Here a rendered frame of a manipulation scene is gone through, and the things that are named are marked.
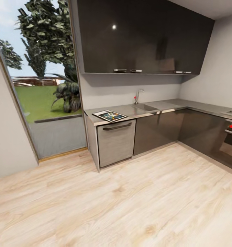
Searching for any poster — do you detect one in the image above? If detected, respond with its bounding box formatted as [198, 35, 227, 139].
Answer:
[93, 110, 128, 123]

